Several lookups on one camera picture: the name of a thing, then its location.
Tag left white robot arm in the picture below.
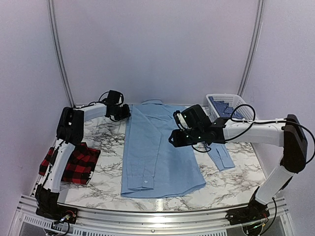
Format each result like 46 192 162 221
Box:
35 90 130 219

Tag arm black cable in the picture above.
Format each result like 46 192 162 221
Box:
230 104 315 163
98 90 125 104

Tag right aluminium wall post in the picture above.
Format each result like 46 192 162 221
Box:
237 0 265 97

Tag light blue long sleeve shirt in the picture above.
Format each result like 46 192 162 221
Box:
120 99 234 199

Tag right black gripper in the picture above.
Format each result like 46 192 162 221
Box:
169 127 204 147

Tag blue patterned shirt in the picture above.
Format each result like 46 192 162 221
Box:
206 93 246 121

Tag left aluminium wall post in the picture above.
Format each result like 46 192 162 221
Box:
47 0 75 107

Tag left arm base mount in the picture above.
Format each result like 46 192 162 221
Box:
35 205 78 224

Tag aluminium wall post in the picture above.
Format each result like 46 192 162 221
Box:
47 0 75 107
237 0 265 97

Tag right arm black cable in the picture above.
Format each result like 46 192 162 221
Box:
230 104 315 163

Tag white plastic basket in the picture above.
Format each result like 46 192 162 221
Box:
205 93 256 121

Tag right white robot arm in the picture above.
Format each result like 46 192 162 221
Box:
169 105 309 220

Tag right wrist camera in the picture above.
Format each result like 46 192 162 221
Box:
173 110 189 130

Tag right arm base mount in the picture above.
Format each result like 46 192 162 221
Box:
225 206 270 225

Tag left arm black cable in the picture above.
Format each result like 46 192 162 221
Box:
98 90 125 104

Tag aluminium front frame rail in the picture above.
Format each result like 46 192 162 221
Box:
9 196 294 236

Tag red black plaid shirt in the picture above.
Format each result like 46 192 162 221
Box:
38 142 101 185

